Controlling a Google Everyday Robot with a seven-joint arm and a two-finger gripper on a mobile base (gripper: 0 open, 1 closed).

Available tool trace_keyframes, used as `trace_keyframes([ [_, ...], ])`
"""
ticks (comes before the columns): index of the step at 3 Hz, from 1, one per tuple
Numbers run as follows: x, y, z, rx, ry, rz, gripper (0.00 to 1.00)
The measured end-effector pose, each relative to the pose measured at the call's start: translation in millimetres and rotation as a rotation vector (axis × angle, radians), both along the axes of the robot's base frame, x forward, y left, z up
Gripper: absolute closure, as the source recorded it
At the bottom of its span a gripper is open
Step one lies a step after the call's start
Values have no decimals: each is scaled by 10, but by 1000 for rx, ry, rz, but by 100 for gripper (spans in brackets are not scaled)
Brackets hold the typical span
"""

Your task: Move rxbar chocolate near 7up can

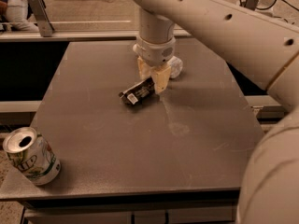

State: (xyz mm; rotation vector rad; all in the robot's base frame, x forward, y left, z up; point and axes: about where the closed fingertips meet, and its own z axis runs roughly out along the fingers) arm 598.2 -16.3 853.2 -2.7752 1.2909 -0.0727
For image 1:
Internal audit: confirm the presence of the white base device with cable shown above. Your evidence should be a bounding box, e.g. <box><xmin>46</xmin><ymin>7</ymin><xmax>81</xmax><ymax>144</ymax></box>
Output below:
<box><xmin>237</xmin><ymin>0</ymin><xmax>298</xmax><ymax>25</ymax></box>

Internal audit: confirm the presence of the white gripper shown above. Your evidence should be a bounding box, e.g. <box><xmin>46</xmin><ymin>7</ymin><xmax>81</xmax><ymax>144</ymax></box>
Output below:
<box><xmin>135</xmin><ymin>36</ymin><xmax>176</xmax><ymax>94</ymax></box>

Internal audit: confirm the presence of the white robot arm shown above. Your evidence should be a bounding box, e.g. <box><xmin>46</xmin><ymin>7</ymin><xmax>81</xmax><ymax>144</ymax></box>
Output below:
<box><xmin>133</xmin><ymin>0</ymin><xmax>299</xmax><ymax>224</ymax></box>

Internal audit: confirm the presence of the left metal bracket post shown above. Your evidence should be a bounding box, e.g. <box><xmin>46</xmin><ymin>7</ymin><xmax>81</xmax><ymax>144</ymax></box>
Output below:
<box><xmin>28</xmin><ymin>0</ymin><xmax>54</xmax><ymax>37</ymax></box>

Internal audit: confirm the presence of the black rxbar chocolate wrapper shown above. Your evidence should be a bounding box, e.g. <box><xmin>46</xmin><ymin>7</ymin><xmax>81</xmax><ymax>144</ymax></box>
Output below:
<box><xmin>119</xmin><ymin>77</ymin><xmax>155</xmax><ymax>105</ymax></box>

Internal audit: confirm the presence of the green white 7up can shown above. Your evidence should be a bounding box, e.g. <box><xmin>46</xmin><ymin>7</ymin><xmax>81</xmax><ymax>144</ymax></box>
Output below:
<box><xmin>3</xmin><ymin>127</ymin><xmax>61</xmax><ymax>186</ymax></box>

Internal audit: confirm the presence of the person in background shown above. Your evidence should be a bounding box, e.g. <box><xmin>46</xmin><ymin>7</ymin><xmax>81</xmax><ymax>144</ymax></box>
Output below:
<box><xmin>0</xmin><ymin>0</ymin><xmax>39</xmax><ymax>32</ymax></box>

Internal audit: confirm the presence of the clear plastic water bottle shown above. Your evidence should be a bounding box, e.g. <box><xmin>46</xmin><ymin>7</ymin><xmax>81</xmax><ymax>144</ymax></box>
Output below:
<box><xmin>166</xmin><ymin>56</ymin><xmax>183</xmax><ymax>79</ymax></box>

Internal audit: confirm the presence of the grey table drawer cabinet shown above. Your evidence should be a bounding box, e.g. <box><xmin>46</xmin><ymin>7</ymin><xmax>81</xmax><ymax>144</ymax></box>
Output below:
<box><xmin>21</xmin><ymin>189</ymin><xmax>239</xmax><ymax>224</ymax></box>

